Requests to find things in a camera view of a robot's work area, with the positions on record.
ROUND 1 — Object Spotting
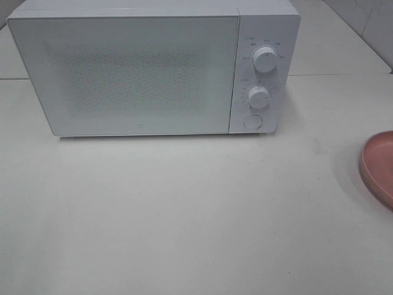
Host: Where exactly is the white microwave oven body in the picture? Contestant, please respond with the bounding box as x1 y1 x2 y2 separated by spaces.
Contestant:
7 1 301 136

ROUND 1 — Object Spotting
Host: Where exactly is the round white door release button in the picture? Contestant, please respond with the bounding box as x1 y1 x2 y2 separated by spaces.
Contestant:
244 115 263 130

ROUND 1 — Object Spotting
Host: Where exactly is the lower white timer knob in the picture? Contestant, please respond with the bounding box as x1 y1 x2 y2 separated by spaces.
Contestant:
247 87 270 109

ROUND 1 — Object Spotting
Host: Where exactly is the upper white power knob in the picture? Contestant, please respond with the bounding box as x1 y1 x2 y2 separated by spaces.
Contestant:
252 44 278 73

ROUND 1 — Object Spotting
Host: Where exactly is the pink round plate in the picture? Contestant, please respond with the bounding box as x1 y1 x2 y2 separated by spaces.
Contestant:
359 130 392 210

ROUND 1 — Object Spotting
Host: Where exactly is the white microwave door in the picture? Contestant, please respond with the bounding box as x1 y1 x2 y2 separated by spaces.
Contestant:
9 16 238 136

